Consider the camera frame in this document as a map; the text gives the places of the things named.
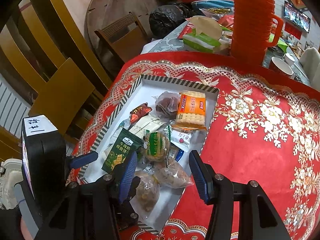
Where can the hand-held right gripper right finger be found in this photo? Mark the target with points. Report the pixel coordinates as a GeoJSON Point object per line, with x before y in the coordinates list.
{"type": "Point", "coordinates": [198, 177]}

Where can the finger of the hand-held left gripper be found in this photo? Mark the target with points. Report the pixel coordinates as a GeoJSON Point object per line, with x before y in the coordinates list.
{"type": "Point", "coordinates": [85, 158]}
{"type": "Point", "coordinates": [130, 212]}

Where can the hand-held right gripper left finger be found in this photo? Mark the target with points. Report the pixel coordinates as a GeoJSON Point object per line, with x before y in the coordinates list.
{"type": "Point", "coordinates": [127, 177]}

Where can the dark green snack packet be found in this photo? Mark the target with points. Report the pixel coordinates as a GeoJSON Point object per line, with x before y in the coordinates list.
{"type": "Point", "coordinates": [120, 147]}

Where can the striped cardboard box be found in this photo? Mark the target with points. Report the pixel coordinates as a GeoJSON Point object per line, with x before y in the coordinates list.
{"type": "Point", "coordinates": [172, 198]}

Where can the round green-print cake packet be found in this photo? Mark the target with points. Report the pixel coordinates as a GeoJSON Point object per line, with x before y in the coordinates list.
{"type": "Point", "coordinates": [155, 147]}

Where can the white red-label snack packet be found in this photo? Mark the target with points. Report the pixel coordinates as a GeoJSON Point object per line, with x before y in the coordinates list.
{"type": "Point", "coordinates": [182, 137]}

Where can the white tea sachet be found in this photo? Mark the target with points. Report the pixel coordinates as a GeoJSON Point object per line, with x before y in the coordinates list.
{"type": "Point", "coordinates": [145, 123]}
{"type": "Point", "coordinates": [160, 125]}

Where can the orange cracker packet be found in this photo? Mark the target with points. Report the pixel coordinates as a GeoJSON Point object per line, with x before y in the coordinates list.
{"type": "Point", "coordinates": [190, 112]}

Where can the dark red snack packet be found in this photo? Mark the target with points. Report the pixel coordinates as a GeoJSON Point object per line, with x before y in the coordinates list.
{"type": "Point", "coordinates": [140, 112]}

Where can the clear-wrapped dark dried fruit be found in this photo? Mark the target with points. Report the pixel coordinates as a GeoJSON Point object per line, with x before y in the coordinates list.
{"type": "Point", "coordinates": [166, 105]}

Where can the white carved furniture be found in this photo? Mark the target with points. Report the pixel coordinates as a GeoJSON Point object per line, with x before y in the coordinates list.
{"type": "Point", "coordinates": [7, 180]}

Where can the red floral tablecloth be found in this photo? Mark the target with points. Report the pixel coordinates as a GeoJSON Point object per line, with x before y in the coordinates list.
{"type": "Point", "coordinates": [250, 155]}

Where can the white radiator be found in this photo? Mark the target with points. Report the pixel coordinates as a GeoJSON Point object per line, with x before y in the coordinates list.
{"type": "Point", "coordinates": [12, 110]}

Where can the yellow wooden chair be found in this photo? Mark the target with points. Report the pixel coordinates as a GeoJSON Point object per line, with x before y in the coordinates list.
{"type": "Point", "coordinates": [62, 92]}

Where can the dark wooden chair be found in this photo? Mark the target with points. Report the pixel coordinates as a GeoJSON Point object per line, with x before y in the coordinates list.
{"type": "Point", "coordinates": [120, 42]}

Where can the red cup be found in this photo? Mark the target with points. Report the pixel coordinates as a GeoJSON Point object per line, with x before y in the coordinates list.
{"type": "Point", "coordinates": [273, 67]}

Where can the green tissue packet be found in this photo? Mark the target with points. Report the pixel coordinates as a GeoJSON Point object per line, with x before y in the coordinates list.
{"type": "Point", "coordinates": [200, 41]}

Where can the white bowl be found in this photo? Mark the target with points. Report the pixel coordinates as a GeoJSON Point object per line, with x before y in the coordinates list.
{"type": "Point", "coordinates": [290, 58]}

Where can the round wooden tabletop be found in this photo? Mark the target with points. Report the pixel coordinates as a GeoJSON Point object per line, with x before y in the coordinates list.
{"type": "Point", "coordinates": [112, 2]}

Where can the black plastic bag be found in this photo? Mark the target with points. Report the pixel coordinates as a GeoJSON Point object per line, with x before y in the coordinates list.
{"type": "Point", "coordinates": [165, 20]}

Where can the orange ribbed thermos jug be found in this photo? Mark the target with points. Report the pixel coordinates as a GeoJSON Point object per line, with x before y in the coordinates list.
{"type": "Point", "coordinates": [250, 17]}

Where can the wall television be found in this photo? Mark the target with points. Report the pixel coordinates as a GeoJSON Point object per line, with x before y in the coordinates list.
{"type": "Point", "coordinates": [296, 16]}

